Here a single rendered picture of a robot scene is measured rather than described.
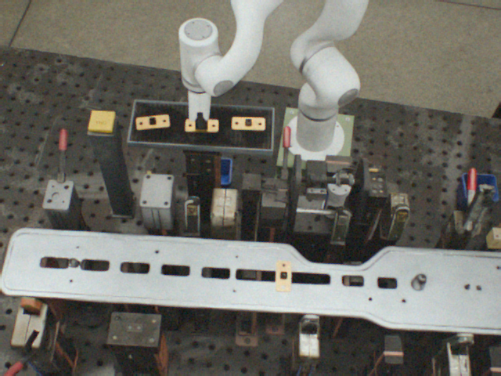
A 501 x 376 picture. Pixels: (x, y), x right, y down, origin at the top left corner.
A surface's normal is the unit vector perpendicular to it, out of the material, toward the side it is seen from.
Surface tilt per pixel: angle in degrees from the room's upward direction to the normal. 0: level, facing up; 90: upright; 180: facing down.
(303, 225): 0
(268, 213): 90
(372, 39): 0
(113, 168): 90
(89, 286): 0
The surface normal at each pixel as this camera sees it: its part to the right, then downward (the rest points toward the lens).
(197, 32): 0.04, -0.51
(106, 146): -0.05, 0.86
